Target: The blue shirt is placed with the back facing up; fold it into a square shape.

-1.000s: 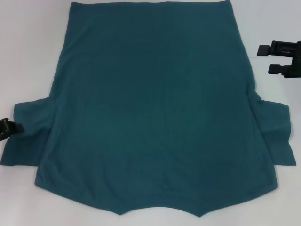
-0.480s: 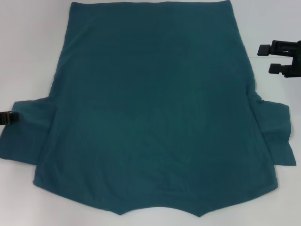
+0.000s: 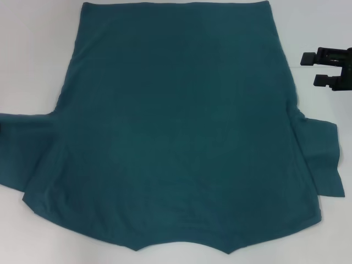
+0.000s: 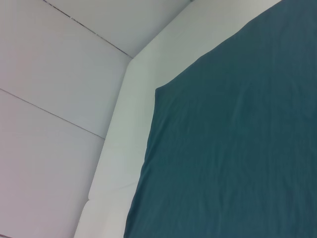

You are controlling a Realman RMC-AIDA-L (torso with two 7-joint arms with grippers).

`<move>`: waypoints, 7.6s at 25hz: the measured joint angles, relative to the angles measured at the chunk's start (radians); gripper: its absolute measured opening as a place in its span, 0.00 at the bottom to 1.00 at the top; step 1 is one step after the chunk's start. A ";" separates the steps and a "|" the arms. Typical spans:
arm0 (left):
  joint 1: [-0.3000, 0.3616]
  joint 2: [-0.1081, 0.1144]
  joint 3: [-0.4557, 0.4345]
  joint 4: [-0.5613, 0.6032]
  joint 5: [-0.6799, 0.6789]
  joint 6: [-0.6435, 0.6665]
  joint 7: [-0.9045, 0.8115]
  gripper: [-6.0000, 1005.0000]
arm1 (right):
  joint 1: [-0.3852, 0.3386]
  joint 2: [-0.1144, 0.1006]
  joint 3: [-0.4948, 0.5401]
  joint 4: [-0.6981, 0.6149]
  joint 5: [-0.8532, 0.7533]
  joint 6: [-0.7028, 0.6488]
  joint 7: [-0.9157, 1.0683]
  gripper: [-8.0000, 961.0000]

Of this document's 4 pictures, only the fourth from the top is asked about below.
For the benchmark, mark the teal blue t-shirt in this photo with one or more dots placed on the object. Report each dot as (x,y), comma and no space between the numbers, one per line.
(223,148)

